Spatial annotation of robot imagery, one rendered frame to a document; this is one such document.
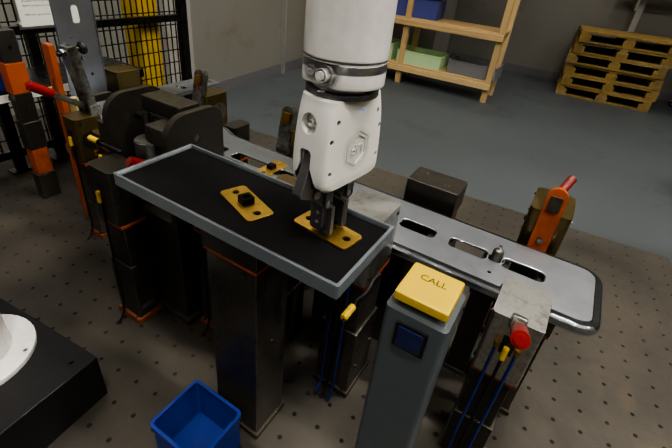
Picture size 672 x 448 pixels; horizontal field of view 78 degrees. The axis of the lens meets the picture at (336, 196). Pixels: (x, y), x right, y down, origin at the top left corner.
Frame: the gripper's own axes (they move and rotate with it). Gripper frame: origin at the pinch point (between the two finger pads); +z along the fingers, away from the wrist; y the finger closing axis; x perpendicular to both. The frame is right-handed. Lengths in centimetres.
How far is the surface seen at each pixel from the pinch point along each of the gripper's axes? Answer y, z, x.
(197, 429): -12, 49, 15
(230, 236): -9.4, 2.7, 6.9
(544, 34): 714, 55, 149
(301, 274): -8.0, 2.9, -3.2
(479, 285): 24.8, 18.8, -14.5
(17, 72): 1, 10, 111
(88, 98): 6, 10, 81
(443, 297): -0.1, 2.8, -16.1
